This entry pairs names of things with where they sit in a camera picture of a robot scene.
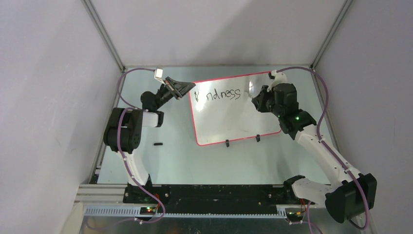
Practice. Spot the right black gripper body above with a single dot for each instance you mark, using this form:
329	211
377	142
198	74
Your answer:
267	104

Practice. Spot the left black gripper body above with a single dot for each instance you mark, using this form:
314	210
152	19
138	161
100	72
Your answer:
163	96

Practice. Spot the pink framed whiteboard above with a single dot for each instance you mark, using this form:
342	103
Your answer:
221	109

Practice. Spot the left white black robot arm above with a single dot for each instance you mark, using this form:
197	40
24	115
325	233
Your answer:
123	132

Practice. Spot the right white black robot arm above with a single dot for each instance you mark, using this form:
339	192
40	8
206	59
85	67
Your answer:
349	192

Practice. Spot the left circuit board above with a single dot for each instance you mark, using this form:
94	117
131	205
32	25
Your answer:
147	210

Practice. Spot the circuit board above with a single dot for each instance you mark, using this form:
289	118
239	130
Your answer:
295	217
147	210

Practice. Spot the right circuit board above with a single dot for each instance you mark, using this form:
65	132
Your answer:
295	217

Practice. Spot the white object at corner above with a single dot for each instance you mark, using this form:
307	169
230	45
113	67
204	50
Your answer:
74	221

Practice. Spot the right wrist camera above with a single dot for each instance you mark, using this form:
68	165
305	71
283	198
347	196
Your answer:
277	77

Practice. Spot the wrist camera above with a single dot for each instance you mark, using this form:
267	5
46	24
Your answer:
277	77
158	75

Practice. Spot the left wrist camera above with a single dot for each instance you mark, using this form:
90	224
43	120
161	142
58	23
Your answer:
158	75

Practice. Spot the wire whiteboard stand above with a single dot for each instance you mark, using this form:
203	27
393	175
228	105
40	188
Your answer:
228	141

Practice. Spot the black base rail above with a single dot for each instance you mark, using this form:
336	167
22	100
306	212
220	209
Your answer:
213	199

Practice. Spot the aluminium frame profile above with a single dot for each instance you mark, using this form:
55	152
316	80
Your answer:
100	194

